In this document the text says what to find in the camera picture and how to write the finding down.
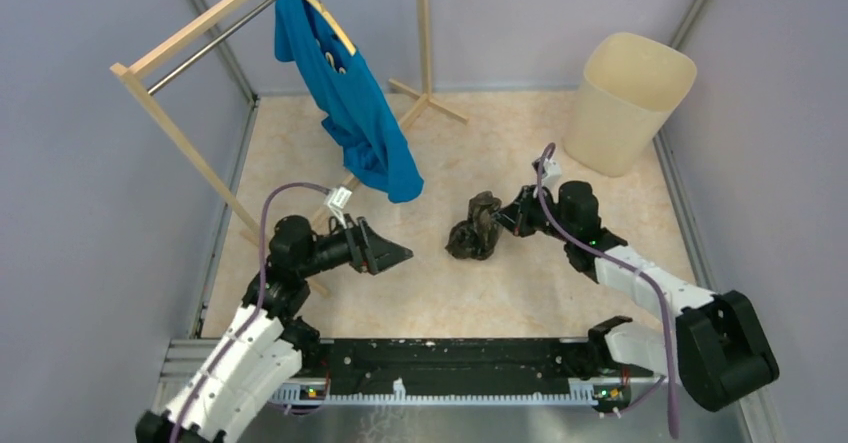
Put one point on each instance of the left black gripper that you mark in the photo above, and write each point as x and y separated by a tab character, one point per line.
370	251

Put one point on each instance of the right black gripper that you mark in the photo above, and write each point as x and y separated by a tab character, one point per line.
527	200

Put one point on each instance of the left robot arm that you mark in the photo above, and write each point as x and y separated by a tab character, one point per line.
267	340

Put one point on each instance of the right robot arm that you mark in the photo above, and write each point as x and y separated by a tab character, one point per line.
712	344

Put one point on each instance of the cream plastic trash bin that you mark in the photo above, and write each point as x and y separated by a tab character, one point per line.
630	87

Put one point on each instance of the blue t-shirt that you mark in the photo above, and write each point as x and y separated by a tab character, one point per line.
357	115

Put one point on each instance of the wooden clothes hanger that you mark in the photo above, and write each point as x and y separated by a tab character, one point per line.
337	30

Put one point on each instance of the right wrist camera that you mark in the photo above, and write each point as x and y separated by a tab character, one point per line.
548	172

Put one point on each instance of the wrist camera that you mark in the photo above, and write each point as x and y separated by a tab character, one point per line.
336	200
548	172

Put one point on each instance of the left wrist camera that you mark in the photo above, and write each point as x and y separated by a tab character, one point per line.
336	200

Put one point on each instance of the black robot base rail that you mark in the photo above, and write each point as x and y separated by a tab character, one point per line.
458	366

